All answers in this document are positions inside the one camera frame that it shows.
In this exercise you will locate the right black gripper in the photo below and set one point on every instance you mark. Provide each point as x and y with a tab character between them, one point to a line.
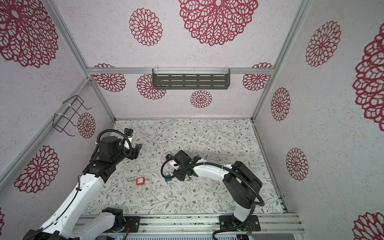
178	176

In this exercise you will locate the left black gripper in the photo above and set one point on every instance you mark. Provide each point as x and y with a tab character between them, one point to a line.
134	152

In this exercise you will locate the red padlock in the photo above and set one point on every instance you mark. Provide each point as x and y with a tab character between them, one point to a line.
138	181

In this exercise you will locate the blue padlock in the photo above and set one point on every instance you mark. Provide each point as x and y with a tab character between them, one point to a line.
168	178

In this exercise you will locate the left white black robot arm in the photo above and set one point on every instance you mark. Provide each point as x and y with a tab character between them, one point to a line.
109	152

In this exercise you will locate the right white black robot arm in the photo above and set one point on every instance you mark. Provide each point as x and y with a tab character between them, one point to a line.
241	183

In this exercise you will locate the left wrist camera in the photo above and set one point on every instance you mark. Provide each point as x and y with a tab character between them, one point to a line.
129	134

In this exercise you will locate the aluminium front rail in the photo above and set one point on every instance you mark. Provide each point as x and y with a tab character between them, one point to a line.
202	225

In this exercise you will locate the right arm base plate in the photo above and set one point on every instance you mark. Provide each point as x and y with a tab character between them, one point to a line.
230	224

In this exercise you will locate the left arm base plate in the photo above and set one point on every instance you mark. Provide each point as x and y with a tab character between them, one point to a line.
126	224

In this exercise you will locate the black wire wall basket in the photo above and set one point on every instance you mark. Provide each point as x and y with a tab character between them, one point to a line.
62	120

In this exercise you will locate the grey slotted wall shelf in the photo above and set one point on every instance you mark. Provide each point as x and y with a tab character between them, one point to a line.
191	79

